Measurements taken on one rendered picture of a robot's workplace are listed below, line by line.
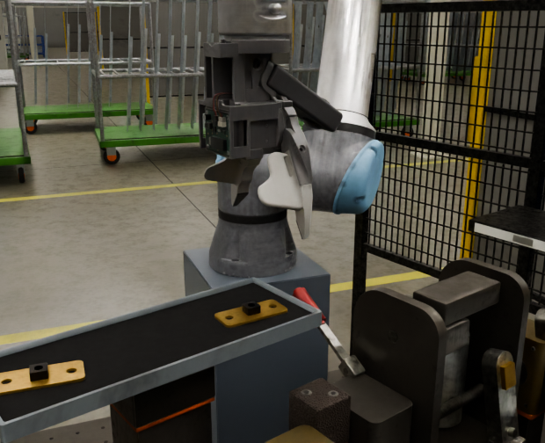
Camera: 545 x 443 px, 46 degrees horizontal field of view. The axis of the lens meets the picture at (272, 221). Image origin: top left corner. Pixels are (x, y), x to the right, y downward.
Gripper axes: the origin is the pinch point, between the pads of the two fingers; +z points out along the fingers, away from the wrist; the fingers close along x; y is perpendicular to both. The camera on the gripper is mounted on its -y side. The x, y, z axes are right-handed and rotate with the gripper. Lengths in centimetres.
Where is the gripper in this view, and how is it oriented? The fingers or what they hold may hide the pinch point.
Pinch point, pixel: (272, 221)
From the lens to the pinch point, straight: 72.8
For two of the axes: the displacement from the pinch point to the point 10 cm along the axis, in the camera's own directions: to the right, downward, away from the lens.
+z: 0.0, 9.5, 3.0
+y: -8.4, 1.6, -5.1
